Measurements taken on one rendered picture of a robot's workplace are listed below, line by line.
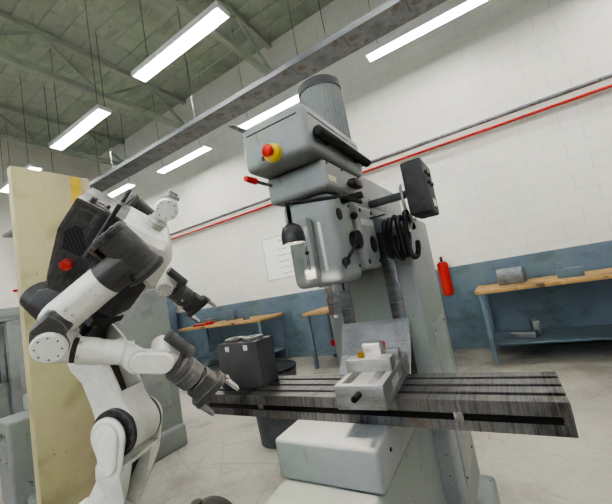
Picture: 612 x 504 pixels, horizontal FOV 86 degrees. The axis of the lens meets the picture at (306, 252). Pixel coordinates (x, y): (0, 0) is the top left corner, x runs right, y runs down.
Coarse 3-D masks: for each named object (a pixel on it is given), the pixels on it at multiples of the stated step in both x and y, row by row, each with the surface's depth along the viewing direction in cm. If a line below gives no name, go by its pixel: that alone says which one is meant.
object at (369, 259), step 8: (352, 208) 126; (360, 208) 130; (360, 216) 128; (368, 216) 136; (352, 224) 126; (360, 224) 126; (368, 224) 134; (368, 232) 132; (368, 240) 130; (376, 240) 138; (368, 248) 128; (376, 248) 135; (360, 256) 125; (368, 256) 126; (376, 256) 134; (360, 264) 125; (368, 264) 125; (376, 264) 132
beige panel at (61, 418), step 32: (32, 192) 194; (64, 192) 209; (32, 224) 191; (32, 256) 188; (32, 320) 182; (32, 384) 176; (64, 384) 188; (32, 416) 174; (64, 416) 185; (32, 448) 174; (64, 448) 182; (64, 480) 179
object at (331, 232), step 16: (304, 208) 115; (320, 208) 112; (336, 208) 114; (320, 224) 112; (336, 224) 111; (320, 240) 112; (336, 240) 110; (320, 256) 112; (336, 256) 109; (352, 256) 118; (304, 272) 115; (336, 272) 109; (352, 272) 115; (304, 288) 117
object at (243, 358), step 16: (240, 336) 148; (256, 336) 138; (224, 352) 141; (240, 352) 137; (256, 352) 133; (272, 352) 142; (224, 368) 141; (240, 368) 137; (256, 368) 133; (272, 368) 139; (224, 384) 141; (240, 384) 137; (256, 384) 133
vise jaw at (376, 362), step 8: (352, 360) 106; (360, 360) 105; (368, 360) 104; (376, 360) 103; (384, 360) 101; (392, 360) 103; (352, 368) 106; (360, 368) 105; (368, 368) 104; (376, 368) 103; (384, 368) 101; (392, 368) 101
